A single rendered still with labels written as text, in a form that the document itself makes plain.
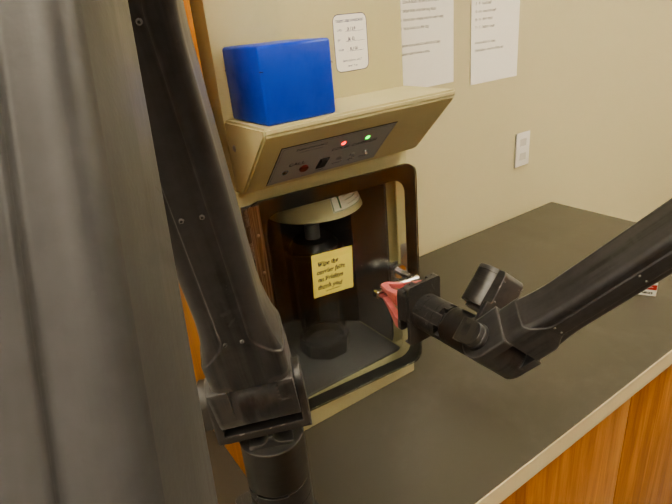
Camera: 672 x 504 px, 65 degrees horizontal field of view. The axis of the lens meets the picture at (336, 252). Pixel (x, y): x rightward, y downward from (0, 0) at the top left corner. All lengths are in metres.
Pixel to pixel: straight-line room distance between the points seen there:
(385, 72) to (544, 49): 1.11
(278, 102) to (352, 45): 0.23
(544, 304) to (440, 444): 0.40
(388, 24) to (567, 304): 0.50
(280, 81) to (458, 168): 1.10
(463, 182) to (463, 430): 0.92
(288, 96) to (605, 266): 0.41
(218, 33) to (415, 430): 0.71
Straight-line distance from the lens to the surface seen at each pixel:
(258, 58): 0.64
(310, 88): 0.67
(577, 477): 1.25
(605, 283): 0.63
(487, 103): 1.74
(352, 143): 0.76
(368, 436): 0.99
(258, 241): 0.78
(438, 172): 1.62
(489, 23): 1.71
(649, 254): 0.62
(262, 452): 0.48
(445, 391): 1.08
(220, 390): 0.42
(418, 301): 0.80
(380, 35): 0.87
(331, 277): 0.86
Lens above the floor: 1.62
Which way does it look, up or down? 24 degrees down
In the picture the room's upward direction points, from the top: 6 degrees counter-clockwise
